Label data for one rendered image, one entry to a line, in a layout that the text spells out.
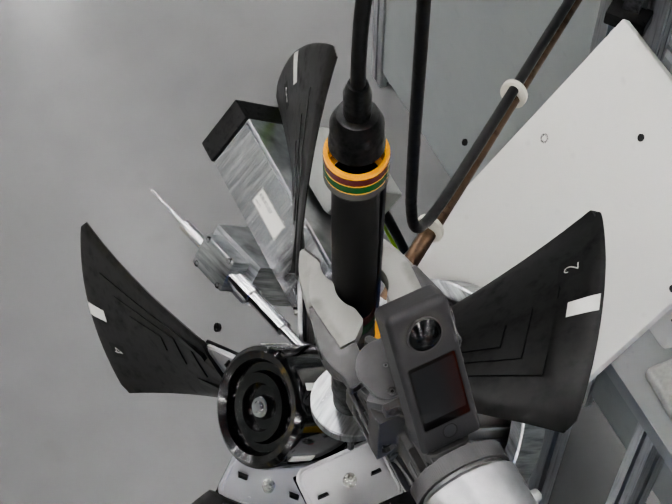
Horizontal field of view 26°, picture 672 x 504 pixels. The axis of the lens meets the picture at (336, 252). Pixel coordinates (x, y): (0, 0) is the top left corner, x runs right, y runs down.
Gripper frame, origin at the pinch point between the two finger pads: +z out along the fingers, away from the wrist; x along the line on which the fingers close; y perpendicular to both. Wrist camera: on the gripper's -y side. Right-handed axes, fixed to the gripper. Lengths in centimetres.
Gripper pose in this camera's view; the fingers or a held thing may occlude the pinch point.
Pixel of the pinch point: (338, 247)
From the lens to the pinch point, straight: 108.3
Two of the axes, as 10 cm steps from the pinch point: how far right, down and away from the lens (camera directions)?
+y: 0.0, 5.3, 8.5
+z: -4.4, -7.6, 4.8
